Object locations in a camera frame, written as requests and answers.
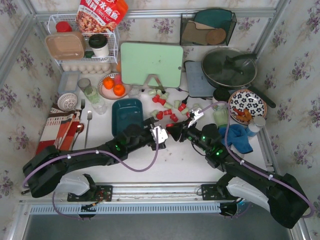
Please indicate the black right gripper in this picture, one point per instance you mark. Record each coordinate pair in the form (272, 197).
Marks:
(184, 132)

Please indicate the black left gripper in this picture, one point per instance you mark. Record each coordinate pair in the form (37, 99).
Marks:
(152, 135)

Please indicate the teal plastic storage basket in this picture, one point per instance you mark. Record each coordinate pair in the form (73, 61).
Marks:
(125, 112)

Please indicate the clear glass tumbler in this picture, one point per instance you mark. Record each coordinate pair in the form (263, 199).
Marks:
(100, 107)

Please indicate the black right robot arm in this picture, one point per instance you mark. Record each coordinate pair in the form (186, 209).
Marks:
(282, 196)

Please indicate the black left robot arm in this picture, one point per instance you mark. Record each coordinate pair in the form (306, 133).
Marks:
(45, 170)

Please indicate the green coffee capsule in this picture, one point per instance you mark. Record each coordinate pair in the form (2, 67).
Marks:
(154, 113)

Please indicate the white strainer basket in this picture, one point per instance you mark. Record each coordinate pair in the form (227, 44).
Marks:
(67, 102)

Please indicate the green glass bottle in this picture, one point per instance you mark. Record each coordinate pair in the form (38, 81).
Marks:
(221, 117)

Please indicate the grey induction cooker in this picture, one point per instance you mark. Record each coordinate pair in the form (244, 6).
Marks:
(198, 86)

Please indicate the blue cloth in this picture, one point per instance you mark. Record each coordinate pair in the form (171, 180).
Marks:
(237, 137)

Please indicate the white jar black lid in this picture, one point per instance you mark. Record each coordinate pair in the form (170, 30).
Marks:
(221, 96)

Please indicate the pink bowl with oranges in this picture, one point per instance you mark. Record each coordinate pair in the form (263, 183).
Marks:
(111, 87)

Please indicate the floral patterned plate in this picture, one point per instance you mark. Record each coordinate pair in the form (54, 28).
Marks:
(245, 105)

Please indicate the green cutting board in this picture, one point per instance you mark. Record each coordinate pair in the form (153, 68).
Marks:
(139, 60)

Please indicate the silver fork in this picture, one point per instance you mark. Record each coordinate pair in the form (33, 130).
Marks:
(89, 118)
(82, 106)

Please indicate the green glass cup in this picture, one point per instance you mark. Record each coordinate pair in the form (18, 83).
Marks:
(89, 91)

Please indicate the blue jar silver lid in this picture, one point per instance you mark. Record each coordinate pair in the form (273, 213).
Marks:
(255, 125)

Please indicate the rose gold spoon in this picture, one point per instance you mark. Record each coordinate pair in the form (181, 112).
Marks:
(79, 129)

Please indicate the black pan with glass lid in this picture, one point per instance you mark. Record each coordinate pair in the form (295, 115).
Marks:
(232, 69)

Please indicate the egg tray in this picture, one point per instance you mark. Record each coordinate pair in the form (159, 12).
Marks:
(88, 68)

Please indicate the clear container blue lid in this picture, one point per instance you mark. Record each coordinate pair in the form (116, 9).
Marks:
(69, 82)

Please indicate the striped kitchen towel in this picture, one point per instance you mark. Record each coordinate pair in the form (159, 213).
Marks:
(59, 129)

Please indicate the white cup black lid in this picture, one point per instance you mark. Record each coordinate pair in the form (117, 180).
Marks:
(99, 44)

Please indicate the black mesh organizer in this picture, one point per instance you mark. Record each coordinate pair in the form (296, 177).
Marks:
(209, 27)

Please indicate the brown plastic lunch box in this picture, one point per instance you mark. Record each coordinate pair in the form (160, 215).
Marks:
(66, 46)

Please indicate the red snack bag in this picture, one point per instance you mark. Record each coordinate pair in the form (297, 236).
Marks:
(100, 16)

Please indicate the red capped jar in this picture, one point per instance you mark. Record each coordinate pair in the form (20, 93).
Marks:
(63, 27)

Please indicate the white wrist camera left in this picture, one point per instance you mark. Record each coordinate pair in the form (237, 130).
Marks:
(159, 134)

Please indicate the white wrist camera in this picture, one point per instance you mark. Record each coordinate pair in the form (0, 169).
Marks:
(195, 115)
(159, 134)

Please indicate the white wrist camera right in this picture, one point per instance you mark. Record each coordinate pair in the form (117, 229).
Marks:
(195, 115)

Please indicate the white wire rack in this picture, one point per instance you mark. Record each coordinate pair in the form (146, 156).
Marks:
(113, 40)

